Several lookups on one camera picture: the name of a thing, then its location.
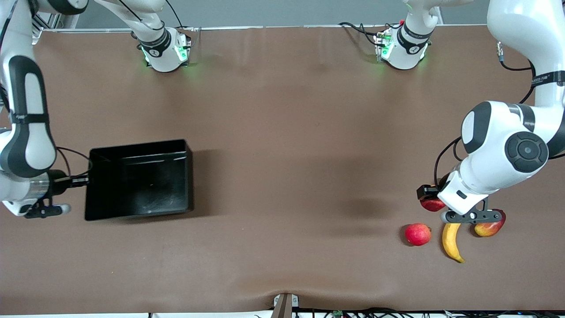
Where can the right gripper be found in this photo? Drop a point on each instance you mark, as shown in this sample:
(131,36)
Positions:
(58,182)

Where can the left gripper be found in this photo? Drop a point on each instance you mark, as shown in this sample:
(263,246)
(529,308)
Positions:
(442,183)

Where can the red yellow apple with sticker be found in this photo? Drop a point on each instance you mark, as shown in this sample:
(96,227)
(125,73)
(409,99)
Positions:
(432,205)

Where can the yellow banana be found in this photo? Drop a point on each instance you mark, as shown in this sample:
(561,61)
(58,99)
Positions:
(449,240)

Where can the black plastic box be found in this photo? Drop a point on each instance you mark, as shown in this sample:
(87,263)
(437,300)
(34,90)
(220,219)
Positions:
(141,185)

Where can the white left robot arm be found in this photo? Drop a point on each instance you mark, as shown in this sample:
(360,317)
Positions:
(499,145)

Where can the round red apple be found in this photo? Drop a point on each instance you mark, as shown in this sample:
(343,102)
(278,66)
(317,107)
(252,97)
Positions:
(417,234)

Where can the red yellow mango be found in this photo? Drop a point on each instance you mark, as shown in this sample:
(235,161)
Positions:
(489,229)

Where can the small green circuit board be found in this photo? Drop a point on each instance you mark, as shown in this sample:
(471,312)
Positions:
(338,314)

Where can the brown table mat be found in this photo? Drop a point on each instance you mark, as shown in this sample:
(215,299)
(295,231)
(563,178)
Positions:
(220,247)

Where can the metal table clamp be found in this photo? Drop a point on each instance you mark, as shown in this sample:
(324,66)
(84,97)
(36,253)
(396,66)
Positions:
(284,307)

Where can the aluminium frame profile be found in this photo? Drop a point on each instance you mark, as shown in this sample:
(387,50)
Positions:
(55,20)

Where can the aluminium table edge rail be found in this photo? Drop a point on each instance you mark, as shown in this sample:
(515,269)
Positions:
(265,28)

